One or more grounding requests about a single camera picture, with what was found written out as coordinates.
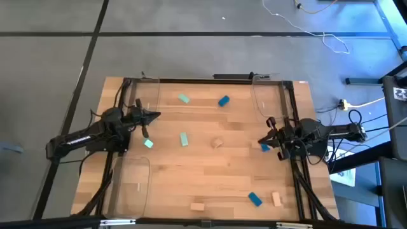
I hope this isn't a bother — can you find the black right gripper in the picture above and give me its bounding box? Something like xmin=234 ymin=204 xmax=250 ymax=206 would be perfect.
xmin=258 ymin=116 xmax=298 ymax=162

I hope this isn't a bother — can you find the white printed sheet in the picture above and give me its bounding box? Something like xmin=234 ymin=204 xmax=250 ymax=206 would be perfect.
xmin=330 ymin=149 xmax=357 ymax=188

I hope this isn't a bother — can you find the grey cable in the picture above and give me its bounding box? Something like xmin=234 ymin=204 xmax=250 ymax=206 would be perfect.
xmin=333 ymin=116 xmax=407 ymax=158

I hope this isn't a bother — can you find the black diagonal beam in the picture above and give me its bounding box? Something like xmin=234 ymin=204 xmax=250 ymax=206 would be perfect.
xmin=329 ymin=141 xmax=392 ymax=174

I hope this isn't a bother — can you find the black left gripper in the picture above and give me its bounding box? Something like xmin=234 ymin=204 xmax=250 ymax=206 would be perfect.
xmin=128 ymin=98 xmax=162 ymax=139

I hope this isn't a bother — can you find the white floor cable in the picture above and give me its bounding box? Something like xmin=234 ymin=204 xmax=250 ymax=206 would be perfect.
xmin=262 ymin=0 xmax=350 ymax=55

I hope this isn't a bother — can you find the black looped cable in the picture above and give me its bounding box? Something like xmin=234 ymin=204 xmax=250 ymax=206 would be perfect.
xmin=348 ymin=109 xmax=389 ymax=127

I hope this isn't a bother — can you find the grey floor tape patch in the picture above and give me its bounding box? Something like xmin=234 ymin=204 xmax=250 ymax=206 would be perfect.
xmin=0 ymin=141 xmax=25 ymax=155

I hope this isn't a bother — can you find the black rig crossbar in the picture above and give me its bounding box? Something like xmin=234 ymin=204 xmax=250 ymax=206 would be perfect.
xmin=0 ymin=216 xmax=407 ymax=229

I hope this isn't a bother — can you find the yellow floor cable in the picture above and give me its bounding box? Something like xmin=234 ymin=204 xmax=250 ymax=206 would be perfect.
xmin=294 ymin=0 xmax=338 ymax=15

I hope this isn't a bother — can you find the short black bar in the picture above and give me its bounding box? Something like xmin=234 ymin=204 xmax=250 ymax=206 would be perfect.
xmin=212 ymin=73 xmax=255 ymax=80

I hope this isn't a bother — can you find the blue metal rail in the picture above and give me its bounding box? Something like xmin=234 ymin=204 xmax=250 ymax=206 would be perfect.
xmin=373 ymin=0 xmax=407 ymax=61

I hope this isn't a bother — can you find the cream cable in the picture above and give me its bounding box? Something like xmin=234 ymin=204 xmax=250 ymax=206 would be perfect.
xmin=346 ymin=97 xmax=386 ymax=109

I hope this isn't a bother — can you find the black panel with blue post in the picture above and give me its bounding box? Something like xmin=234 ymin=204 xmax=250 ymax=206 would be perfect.
xmin=375 ymin=157 xmax=407 ymax=229

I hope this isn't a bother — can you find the clear plastic bin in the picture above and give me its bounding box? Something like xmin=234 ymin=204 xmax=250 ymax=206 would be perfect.
xmin=128 ymin=78 xmax=162 ymax=117
xmin=107 ymin=155 xmax=152 ymax=219
xmin=250 ymin=76 xmax=289 ymax=124

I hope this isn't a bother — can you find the black and white marker tag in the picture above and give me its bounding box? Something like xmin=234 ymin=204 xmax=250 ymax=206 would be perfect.
xmin=393 ymin=86 xmax=407 ymax=102

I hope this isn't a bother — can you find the short blue metal bar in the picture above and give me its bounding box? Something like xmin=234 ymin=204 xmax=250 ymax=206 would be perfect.
xmin=345 ymin=78 xmax=384 ymax=86

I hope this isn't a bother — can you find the black equipment case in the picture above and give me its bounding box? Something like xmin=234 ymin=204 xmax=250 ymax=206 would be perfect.
xmin=381 ymin=60 xmax=407 ymax=160

